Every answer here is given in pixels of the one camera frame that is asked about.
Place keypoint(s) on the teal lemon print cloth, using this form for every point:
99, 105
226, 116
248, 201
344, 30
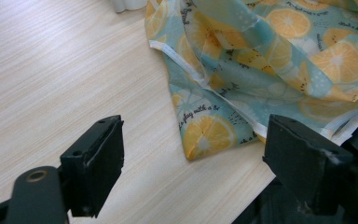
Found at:
261, 62

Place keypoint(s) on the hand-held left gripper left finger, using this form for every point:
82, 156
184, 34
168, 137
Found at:
94, 161

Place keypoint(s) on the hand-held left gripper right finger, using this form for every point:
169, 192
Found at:
304, 161

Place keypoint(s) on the white plastic tray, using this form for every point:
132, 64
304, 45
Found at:
130, 4

